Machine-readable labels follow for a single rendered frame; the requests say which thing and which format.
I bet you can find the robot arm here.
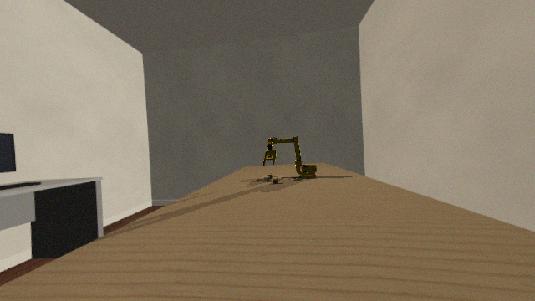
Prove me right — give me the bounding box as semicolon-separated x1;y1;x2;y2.
267;137;316;178

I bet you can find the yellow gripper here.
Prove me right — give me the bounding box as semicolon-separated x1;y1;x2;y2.
263;150;277;166

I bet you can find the tan mat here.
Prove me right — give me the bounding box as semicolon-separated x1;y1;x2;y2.
258;175;283;180

